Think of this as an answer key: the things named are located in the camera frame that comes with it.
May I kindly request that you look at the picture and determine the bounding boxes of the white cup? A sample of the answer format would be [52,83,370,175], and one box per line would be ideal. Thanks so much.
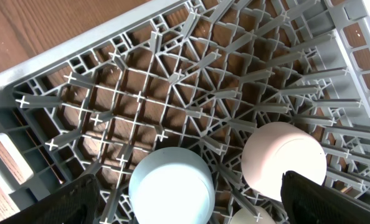
[229,206,275,224]

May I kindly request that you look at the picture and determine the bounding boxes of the grey plastic dishwasher rack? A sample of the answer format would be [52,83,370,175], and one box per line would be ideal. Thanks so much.
[0,0,370,223]

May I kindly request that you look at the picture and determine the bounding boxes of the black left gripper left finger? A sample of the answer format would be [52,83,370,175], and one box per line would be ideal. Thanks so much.
[0,174,100,224]

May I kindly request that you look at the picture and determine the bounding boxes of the pink bowl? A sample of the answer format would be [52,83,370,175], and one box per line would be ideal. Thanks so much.
[241,122,327,202]

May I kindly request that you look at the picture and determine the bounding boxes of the light blue bowl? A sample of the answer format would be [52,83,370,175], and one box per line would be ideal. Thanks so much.
[129,147,215,224]

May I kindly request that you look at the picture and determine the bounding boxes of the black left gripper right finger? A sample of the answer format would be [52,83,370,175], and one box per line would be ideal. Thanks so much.
[280,170,370,224]

